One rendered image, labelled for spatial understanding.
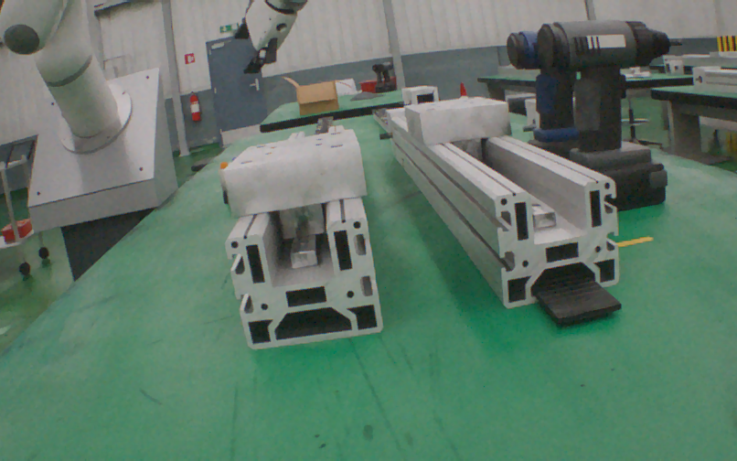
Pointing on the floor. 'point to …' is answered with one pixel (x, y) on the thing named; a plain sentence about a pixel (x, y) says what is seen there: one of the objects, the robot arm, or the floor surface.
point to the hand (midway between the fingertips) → (247, 51)
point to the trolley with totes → (19, 232)
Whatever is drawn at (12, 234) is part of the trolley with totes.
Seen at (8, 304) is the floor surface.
